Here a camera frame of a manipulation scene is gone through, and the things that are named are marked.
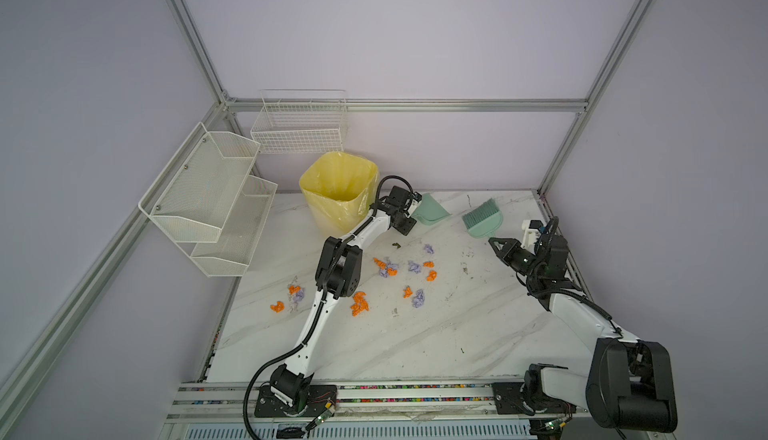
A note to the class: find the green plastic dustpan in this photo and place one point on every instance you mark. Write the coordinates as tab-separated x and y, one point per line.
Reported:
430	211

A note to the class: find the yellow lined trash bin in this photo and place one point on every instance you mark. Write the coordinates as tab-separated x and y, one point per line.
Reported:
339	189

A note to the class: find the white wire wall basket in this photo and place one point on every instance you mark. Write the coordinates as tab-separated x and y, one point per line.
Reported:
301	121

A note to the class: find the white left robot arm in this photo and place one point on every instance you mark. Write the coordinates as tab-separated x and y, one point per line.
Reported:
337	276

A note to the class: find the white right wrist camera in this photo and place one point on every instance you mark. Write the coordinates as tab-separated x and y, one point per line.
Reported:
532	230

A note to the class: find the white mesh wall shelf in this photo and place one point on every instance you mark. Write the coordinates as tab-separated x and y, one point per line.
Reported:
210	203

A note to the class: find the green hand brush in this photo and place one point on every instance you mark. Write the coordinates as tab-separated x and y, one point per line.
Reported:
484	220

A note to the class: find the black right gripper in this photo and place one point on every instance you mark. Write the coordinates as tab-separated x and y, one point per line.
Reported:
505	254

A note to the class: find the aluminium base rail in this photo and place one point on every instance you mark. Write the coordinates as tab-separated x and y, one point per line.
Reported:
377	409

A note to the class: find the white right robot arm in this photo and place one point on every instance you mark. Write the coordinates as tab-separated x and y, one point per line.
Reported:
629	384

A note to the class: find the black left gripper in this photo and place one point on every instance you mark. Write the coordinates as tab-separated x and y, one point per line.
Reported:
407	226

